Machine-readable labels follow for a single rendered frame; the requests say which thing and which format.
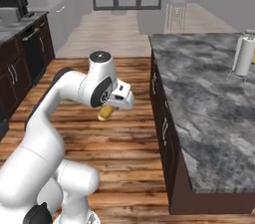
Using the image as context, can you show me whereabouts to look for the black dishwasher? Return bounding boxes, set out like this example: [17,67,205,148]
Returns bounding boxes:
[20,24,47,86]

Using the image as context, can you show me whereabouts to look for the black coffee machine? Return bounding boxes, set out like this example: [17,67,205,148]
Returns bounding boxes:
[0,0,36,19]

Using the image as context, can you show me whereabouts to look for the dark wood cupboard door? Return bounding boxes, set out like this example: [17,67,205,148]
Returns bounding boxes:
[0,54,34,120]

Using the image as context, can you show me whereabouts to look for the narrow dark wood cupboard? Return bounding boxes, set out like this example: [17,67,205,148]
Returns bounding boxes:
[37,14,56,68]

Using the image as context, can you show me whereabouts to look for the silver island cupboard handle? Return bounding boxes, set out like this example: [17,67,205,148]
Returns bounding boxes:
[150,73,157,96]
[161,116,169,146]

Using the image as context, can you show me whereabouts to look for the silver dishwasher handle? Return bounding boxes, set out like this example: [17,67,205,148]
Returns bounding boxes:
[21,27,41,42]

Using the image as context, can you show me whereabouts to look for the white paper towel roll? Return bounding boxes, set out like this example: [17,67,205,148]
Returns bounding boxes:
[232,34,255,78]

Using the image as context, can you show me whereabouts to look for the dark wood kitchen island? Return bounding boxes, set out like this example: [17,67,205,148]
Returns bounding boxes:
[148,48,255,216]

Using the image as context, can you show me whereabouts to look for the dark wood drawer front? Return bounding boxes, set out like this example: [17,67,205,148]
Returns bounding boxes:
[0,37,23,67]

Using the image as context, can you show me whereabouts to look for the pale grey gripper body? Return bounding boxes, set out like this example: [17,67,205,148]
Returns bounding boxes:
[109,90,135,112]

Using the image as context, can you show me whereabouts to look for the grey toaster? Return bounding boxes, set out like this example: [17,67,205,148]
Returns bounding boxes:
[0,6,22,25]

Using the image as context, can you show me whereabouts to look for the pale grey cupboard run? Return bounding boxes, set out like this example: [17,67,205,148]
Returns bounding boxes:
[33,0,88,54]

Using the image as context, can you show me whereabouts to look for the yellow hot dog bun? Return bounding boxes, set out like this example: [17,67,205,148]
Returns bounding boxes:
[97,104,116,122]

